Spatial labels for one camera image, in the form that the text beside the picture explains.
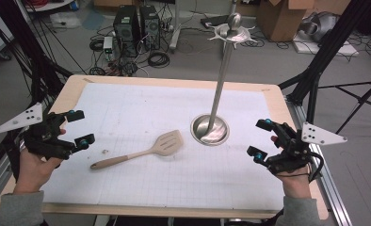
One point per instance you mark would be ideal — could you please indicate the round white table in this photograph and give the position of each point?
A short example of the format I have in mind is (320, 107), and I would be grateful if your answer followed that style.
(53, 4)

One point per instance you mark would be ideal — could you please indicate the beige slotted spatula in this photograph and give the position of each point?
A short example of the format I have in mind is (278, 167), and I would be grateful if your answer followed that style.
(166, 145)

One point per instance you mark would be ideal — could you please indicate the white grid mat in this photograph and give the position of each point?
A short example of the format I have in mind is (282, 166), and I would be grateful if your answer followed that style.
(161, 182)

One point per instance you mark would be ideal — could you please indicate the white power strip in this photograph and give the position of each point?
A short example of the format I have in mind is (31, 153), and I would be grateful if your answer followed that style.
(174, 37)

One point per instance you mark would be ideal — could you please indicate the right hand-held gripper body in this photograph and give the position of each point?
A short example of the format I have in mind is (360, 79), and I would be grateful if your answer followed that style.
(292, 150)

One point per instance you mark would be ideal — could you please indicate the person's right hand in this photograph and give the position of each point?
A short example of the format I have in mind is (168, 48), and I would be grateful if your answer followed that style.
(296, 185)

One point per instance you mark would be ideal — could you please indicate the black metal frame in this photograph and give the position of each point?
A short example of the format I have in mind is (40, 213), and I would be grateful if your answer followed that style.
(331, 40)
(39, 72)

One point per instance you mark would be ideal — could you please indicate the person's left hand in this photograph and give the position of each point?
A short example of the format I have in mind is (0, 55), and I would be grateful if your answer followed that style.
(33, 171)

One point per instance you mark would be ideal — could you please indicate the steel utensil stand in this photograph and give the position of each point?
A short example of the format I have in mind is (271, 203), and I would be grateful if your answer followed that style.
(219, 84)

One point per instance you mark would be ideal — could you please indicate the black computer tower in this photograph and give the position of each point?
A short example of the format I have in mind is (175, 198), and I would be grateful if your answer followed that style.
(126, 28)
(149, 26)

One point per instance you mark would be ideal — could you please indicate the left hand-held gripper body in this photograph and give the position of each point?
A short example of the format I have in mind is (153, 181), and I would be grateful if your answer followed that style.
(45, 138)

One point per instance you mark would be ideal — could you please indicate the small cardboard box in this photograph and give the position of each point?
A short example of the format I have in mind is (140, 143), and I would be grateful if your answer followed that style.
(113, 2)

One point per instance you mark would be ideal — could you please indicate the silver grey bag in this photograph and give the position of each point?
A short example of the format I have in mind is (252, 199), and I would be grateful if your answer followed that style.
(318, 26)

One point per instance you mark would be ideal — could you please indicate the large cardboard box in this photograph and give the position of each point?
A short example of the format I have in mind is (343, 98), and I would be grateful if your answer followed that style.
(281, 20)

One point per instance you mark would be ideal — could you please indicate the white flat board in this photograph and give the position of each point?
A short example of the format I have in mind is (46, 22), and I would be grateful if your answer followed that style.
(334, 48)

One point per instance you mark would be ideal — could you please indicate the white power adapter box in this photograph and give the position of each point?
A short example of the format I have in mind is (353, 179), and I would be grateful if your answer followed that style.
(108, 45)

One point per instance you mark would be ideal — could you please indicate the black tripod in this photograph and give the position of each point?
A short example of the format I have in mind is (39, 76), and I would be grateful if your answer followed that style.
(359, 100)

